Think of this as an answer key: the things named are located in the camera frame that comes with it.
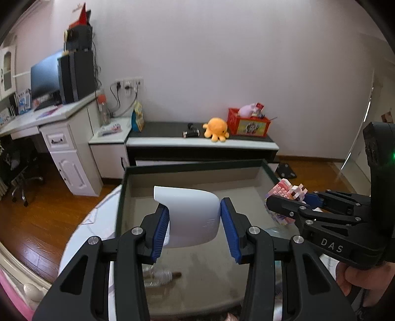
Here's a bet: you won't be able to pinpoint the red crate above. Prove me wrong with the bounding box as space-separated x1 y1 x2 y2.
227 107 272 138

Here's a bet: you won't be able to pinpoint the black dumbbell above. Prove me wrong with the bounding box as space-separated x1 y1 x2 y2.
183 122 201 139

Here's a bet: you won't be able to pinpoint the pink and green storage box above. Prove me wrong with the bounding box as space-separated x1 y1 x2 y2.
115 159 304 314

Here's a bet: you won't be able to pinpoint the black speaker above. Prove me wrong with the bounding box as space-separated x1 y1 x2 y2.
57 49 95 105

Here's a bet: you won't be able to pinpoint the black computer monitor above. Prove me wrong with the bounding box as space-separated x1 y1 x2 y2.
30 49 64 101

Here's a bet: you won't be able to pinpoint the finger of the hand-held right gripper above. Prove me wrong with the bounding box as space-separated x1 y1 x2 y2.
266 194 365 225
305 190 371 217

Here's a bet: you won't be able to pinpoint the orange octopus plush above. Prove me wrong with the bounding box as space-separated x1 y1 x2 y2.
202 117 230 143

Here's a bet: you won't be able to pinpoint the white desk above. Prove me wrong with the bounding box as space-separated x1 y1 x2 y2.
0 92 104 197

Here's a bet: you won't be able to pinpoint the white side table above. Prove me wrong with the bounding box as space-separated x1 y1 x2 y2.
88 117 132 181

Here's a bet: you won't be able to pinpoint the white striped quilt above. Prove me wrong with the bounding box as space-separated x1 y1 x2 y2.
57 183 349 321

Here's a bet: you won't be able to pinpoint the white curved plastic shell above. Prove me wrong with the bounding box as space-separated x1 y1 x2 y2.
153 185 222 248

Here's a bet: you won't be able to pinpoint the row of books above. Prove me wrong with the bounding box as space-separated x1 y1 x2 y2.
0 89 33 124

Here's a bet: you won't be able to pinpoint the pink plush toy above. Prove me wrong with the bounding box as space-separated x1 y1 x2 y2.
238 103 257 118

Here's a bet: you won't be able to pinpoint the orange capped bottle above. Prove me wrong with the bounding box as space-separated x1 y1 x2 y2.
97 89 111 126

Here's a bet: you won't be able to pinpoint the black office chair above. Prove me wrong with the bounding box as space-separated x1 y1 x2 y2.
0 135 44 207

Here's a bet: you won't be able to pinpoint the blue yellow snack bag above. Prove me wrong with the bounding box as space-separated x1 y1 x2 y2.
131 101 146 133

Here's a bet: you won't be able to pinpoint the black triangular stand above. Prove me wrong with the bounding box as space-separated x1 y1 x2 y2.
275 162 297 180

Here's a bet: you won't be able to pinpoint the clear plastic bottle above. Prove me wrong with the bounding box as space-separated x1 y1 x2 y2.
142 267 173 288

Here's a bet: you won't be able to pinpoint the white wall outlets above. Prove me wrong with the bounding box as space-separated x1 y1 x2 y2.
114 77 144 92

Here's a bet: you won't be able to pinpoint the black keyboard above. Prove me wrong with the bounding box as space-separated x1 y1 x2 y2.
33 100 60 112

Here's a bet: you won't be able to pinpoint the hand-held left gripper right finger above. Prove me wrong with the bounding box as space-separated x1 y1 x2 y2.
220 197 357 321

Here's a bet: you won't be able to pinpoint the black power cables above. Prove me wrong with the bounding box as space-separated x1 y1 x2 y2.
109 81 138 118

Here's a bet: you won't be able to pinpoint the person's right hand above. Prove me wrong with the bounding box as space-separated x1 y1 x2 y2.
336 262 395 298

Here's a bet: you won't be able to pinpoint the cream bed frame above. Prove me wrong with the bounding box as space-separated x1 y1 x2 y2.
0 239 54 302

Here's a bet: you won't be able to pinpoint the pink white building block toy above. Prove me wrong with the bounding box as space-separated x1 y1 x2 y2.
265 179 309 228

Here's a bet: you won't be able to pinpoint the black bag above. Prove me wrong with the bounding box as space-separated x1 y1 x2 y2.
63 25 93 52

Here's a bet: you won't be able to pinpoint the white hutch cabinet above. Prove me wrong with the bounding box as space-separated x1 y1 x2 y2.
0 33 18 101

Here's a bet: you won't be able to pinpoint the low black topped cabinet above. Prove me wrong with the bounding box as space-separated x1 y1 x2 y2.
125 121 280 169

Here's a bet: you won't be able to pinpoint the red box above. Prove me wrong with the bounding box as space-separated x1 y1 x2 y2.
68 2 92 30

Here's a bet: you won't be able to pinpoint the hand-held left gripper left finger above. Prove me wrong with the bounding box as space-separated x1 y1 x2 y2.
32 203 171 321

